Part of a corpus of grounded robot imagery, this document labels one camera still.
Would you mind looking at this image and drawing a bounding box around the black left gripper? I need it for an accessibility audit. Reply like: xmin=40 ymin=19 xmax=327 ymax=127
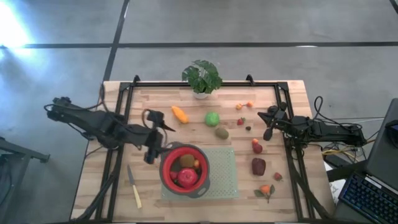
xmin=144 ymin=121 xmax=177 ymax=166

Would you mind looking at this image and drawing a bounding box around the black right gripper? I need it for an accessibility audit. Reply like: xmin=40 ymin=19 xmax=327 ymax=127
xmin=257 ymin=110 xmax=292 ymax=142

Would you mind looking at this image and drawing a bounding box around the twin orange yellow fruit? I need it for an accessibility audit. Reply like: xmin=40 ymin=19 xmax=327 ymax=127
xmin=235 ymin=100 xmax=254 ymax=111

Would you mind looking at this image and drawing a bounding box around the brown kiwi fruit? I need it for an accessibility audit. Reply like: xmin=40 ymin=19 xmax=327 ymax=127
xmin=179 ymin=154 xmax=196 ymax=169
xmin=215 ymin=127 xmax=230 ymax=140

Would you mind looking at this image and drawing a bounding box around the orange mango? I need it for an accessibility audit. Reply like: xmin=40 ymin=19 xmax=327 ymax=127
xmin=171 ymin=106 xmax=190 ymax=124

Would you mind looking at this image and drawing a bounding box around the green apple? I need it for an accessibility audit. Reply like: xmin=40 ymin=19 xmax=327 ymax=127
xmin=204 ymin=111 xmax=221 ymax=128

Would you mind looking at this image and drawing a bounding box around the red grey collapsible colander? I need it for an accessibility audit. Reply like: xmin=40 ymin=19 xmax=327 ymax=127
xmin=158 ymin=141 xmax=211 ymax=200

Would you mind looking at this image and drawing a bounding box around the dark red bell pepper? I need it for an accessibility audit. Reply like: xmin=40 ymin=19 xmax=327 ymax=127
xmin=251 ymin=157 xmax=267 ymax=177

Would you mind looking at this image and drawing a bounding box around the tangerine with green leaves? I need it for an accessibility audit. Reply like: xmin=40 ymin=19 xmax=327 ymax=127
xmin=253 ymin=184 xmax=276 ymax=205

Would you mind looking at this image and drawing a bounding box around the green perforated metal rack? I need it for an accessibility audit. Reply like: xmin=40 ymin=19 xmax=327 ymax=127
xmin=160 ymin=146 xmax=239 ymax=200

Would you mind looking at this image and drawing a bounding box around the black power brick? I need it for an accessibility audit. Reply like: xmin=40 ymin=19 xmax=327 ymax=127
xmin=325 ymin=154 xmax=346 ymax=168

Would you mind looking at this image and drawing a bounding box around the green plant in white pot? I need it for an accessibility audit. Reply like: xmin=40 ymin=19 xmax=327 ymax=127
xmin=181 ymin=59 xmax=223 ymax=100

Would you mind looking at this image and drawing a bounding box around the white paper sheet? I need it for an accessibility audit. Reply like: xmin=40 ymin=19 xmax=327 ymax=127
xmin=329 ymin=179 xmax=346 ymax=203

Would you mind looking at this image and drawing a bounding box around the laptop with backlit keyboard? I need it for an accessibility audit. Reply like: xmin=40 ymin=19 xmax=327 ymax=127
xmin=337 ymin=98 xmax=398 ymax=224

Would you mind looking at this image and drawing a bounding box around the grey side desk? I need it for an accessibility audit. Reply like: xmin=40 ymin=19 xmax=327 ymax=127
xmin=0 ymin=136 xmax=50 ymax=224

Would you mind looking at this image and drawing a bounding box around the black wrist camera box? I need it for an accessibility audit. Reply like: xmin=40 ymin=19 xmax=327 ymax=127
xmin=146 ymin=110 xmax=165 ymax=124

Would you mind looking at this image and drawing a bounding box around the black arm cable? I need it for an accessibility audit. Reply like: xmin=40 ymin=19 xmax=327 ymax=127
xmin=313 ymin=95 xmax=364 ymax=129
xmin=141 ymin=108 xmax=156 ymax=131

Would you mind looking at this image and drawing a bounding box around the knife with cream handle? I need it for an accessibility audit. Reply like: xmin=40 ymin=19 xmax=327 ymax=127
xmin=126 ymin=164 xmax=143 ymax=210

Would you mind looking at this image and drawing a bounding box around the black aluminium table frame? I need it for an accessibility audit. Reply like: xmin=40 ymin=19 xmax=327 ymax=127
xmin=70 ymin=74 xmax=335 ymax=223

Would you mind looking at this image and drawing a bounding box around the yellow cable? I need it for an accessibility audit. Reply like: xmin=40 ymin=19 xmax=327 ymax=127
xmin=322 ymin=148 xmax=355 ymax=156

